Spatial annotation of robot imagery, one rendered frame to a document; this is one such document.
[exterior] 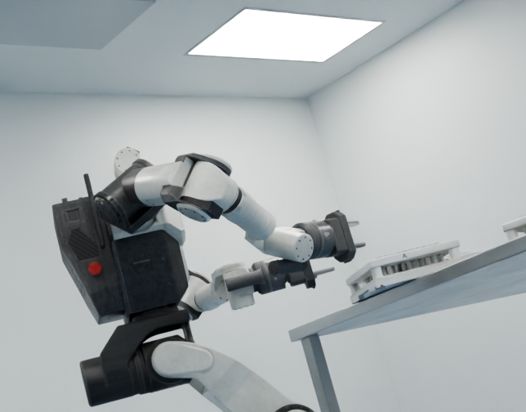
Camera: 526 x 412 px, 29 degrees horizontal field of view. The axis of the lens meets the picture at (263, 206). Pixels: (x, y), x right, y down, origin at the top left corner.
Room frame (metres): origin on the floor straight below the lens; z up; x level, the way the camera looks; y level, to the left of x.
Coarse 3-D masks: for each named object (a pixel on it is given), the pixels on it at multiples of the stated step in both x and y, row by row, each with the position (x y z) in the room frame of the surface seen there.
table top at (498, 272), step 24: (456, 264) 2.44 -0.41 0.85; (480, 264) 2.38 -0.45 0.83; (504, 264) 2.44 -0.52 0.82; (408, 288) 2.57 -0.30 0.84; (432, 288) 2.53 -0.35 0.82; (456, 288) 2.71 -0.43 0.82; (480, 288) 2.93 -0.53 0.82; (504, 288) 3.17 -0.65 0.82; (336, 312) 2.79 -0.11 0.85; (360, 312) 2.72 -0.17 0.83; (384, 312) 2.84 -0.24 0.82; (408, 312) 3.08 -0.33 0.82
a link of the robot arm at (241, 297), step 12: (252, 264) 2.69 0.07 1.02; (228, 276) 2.67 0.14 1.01; (240, 276) 2.63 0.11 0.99; (252, 276) 2.63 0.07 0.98; (264, 276) 2.66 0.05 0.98; (228, 288) 2.63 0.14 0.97; (240, 288) 2.64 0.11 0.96; (252, 288) 2.67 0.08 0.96; (264, 288) 2.67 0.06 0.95; (240, 300) 2.67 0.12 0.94; (252, 300) 2.68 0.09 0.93
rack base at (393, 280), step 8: (432, 264) 2.56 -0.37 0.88; (440, 264) 2.57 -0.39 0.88; (448, 264) 2.57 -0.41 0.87; (400, 272) 2.54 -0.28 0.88; (408, 272) 2.54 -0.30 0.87; (416, 272) 2.55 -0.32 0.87; (424, 272) 2.55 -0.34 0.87; (376, 280) 2.52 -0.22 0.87; (384, 280) 2.53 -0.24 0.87; (392, 280) 2.53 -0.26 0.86; (400, 280) 2.54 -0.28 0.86; (408, 280) 2.56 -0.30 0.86; (368, 288) 2.59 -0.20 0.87; (384, 288) 2.58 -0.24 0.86; (392, 288) 2.63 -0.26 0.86; (352, 296) 2.74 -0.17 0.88; (360, 296) 2.69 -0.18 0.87; (368, 296) 2.67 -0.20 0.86
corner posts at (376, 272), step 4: (456, 248) 2.58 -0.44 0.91; (448, 252) 2.59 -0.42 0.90; (452, 252) 2.58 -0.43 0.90; (456, 252) 2.58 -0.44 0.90; (452, 256) 2.58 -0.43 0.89; (456, 256) 2.58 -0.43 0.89; (460, 256) 2.58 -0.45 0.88; (372, 268) 2.53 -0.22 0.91; (376, 268) 2.53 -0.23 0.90; (380, 268) 2.53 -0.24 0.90; (372, 272) 2.53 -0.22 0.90; (376, 272) 2.53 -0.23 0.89; (380, 272) 2.53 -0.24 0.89; (372, 276) 2.54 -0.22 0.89; (376, 276) 2.53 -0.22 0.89; (380, 276) 2.53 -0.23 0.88; (352, 284) 2.74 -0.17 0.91; (356, 284) 2.74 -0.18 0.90; (352, 288) 2.74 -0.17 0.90; (356, 288) 2.74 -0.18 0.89; (352, 292) 2.74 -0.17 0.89
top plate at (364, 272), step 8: (456, 240) 2.58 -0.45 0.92; (424, 248) 2.56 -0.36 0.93; (432, 248) 2.56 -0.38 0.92; (440, 248) 2.57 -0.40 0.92; (448, 248) 2.57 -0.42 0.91; (392, 256) 2.54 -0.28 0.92; (400, 256) 2.54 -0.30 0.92; (408, 256) 2.55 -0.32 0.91; (416, 256) 2.55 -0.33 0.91; (424, 256) 2.57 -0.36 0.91; (368, 264) 2.53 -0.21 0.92; (376, 264) 2.53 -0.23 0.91; (384, 264) 2.53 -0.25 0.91; (392, 264) 2.56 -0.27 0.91; (360, 272) 2.61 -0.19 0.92; (368, 272) 2.59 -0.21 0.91; (352, 280) 2.70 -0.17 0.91; (360, 280) 2.71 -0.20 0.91
